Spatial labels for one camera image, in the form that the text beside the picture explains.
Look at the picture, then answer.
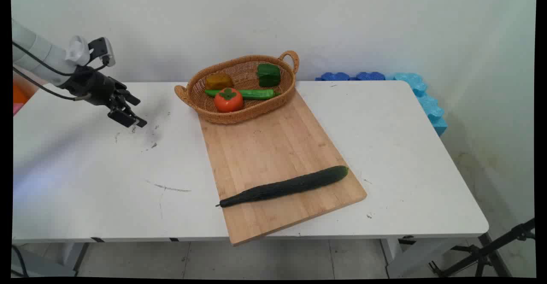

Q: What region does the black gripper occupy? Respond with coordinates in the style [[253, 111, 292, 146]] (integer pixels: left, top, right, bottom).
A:
[[63, 67, 148, 129]]

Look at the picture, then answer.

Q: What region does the brown potato toy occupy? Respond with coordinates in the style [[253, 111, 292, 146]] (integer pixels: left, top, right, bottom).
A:
[[205, 73, 234, 91]]

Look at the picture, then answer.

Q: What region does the orange persimmon with green calyx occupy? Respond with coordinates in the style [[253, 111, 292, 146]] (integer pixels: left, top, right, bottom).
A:
[[214, 88, 244, 113]]

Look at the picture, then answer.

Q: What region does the orange box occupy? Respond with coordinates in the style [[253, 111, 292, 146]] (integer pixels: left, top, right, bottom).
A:
[[13, 71, 40, 105]]

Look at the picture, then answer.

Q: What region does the woven wicker basket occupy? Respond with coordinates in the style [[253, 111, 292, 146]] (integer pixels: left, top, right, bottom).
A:
[[174, 50, 300, 125]]

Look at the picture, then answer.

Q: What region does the long green chili pepper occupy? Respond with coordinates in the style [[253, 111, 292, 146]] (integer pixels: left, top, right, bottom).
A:
[[204, 88, 281, 101]]

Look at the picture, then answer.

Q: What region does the green bell pepper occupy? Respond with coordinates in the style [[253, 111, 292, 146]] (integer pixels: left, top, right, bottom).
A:
[[257, 63, 282, 88]]

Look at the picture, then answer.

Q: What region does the bamboo cutting board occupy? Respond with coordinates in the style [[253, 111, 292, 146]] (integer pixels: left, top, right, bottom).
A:
[[198, 88, 368, 247]]

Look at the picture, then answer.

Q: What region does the white table leg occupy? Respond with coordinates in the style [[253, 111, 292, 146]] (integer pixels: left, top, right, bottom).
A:
[[60, 242, 90, 276], [380, 237, 471, 278]]

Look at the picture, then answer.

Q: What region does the dark green cucumber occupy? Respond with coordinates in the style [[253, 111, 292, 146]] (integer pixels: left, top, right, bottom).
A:
[[215, 165, 349, 208]]

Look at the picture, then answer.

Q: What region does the light blue foam mat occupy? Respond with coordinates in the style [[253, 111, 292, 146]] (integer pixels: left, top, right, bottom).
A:
[[385, 73, 448, 137]]

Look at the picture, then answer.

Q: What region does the black tripod stand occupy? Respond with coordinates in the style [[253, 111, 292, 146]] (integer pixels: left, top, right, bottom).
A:
[[428, 218, 536, 278]]

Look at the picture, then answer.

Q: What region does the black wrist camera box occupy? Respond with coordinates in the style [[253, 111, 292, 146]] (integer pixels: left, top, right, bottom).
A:
[[88, 37, 116, 67]]

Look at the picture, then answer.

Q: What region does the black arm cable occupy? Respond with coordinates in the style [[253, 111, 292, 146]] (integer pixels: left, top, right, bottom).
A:
[[12, 66, 93, 102], [12, 41, 111, 77]]

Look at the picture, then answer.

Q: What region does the black floor cable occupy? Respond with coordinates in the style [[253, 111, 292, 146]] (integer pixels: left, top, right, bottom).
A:
[[12, 244, 29, 278]]

